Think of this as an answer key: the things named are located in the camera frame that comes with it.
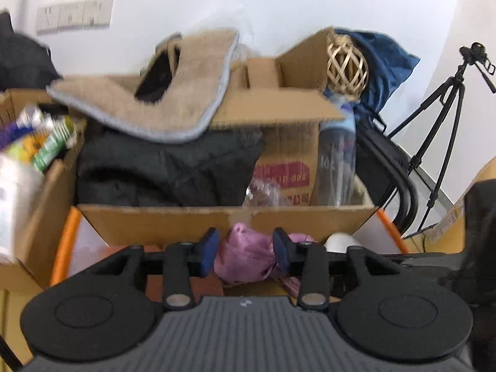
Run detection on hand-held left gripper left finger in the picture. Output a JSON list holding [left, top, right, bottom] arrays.
[[88, 227, 221, 312]]

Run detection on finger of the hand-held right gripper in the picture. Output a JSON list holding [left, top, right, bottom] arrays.
[[387, 253, 466, 280]]

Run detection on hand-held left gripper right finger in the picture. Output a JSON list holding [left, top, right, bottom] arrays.
[[272, 227, 407, 312]]

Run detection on purple towel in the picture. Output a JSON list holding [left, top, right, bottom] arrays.
[[213, 222, 317, 299]]

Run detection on white round sponge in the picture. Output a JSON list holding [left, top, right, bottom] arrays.
[[323, 231, 363, 255]]

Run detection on clear crumpled plastic bag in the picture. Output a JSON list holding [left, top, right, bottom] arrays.
[[243, 178, 294, 208]]

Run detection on black cloth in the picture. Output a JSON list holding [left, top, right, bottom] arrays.
[[75, 127, 266, 207]]

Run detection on blue water bottle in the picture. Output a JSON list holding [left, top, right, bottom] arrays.
[[317, 96, 357, 207]]

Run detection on black tripod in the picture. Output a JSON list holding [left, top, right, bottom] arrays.
[[387, 41, 496, 239]]

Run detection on large brown cardboard box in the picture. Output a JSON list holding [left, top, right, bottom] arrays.
[[77, 26, 381, 243]]

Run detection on beige mat with grey trim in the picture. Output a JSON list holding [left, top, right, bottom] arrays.
[[46, 27, 241, 144]]

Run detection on green striped packet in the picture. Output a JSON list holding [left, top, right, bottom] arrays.
[[33, 118, 77, 173]]

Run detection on woven rattan ball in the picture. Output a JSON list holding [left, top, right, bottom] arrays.
[[325, 33, 369, 94]]

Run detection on dark blue cloth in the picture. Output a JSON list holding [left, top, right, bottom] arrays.
[[333, 28, 421, 125]]

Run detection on white plastic packet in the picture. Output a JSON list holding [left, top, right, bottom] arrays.
[[0, 154, 44, 265]]

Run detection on black bag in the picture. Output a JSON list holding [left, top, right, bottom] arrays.
[[0, 11, 63, 92]]

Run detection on small cardboard box with handle hole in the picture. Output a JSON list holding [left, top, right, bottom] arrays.
[[0, 88, 88, 292]]

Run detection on white wall socket row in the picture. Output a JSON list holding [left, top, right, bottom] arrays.
[[36, 0, 115, 34]]

